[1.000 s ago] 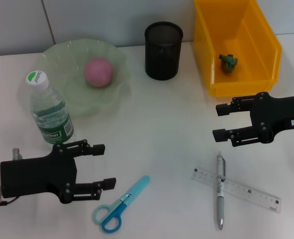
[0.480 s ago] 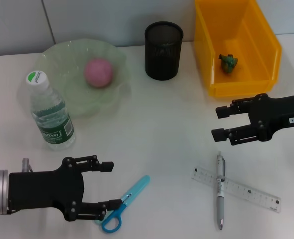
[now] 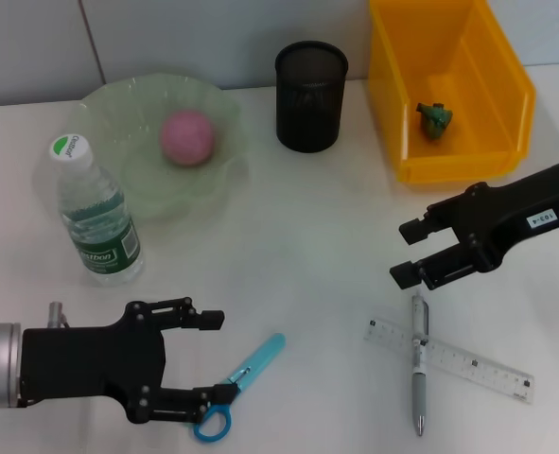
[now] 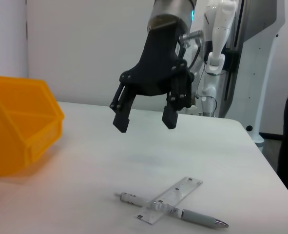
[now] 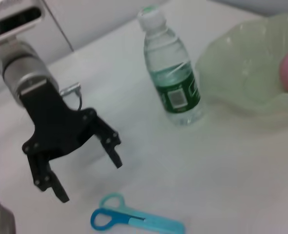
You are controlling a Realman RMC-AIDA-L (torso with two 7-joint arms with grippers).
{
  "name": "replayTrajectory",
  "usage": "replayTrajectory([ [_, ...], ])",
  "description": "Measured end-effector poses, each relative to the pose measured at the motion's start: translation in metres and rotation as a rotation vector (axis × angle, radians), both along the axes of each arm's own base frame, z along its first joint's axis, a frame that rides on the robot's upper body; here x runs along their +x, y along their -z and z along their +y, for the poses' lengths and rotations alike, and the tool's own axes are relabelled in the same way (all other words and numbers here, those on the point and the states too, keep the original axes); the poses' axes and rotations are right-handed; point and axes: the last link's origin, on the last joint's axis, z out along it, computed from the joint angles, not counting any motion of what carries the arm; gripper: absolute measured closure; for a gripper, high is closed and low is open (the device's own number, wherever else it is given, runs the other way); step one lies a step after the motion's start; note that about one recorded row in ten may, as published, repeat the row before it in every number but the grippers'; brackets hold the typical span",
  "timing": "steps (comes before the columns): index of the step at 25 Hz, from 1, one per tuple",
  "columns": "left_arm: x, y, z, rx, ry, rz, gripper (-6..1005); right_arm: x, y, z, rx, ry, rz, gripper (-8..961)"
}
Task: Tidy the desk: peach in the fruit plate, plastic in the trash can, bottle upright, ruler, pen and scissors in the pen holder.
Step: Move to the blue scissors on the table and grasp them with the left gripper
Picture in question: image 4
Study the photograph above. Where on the transparent plastic ruler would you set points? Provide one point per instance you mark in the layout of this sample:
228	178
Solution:
180	190

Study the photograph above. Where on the white humanoid robot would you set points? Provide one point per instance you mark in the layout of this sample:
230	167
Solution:
219	29

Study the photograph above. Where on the grey robot stand column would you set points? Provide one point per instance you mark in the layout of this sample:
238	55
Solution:
260	48

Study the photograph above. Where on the grey retractable pen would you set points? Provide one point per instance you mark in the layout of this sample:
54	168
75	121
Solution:
197	215

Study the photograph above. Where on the yellow plastic bin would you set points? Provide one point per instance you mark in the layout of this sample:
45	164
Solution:
17	122

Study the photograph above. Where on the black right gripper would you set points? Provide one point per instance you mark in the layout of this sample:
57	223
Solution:
156	68

